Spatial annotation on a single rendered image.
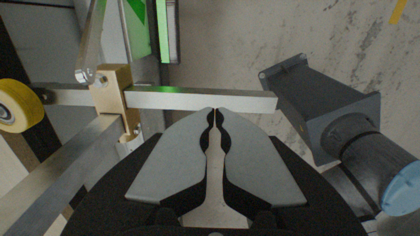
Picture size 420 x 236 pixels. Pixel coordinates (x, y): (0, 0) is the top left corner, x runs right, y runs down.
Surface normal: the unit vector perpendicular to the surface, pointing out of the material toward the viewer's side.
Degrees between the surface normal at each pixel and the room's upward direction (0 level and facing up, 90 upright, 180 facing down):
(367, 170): 77
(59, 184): 90
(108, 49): 0
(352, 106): 0
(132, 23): 90
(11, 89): 90
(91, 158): 90
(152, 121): 0
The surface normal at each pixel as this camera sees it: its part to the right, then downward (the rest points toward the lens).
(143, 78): -0.03, 0.50
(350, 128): -0.54, -0.51
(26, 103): 0.99, -0.13
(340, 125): -0.72, -0.37
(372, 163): -0.70, -0.60
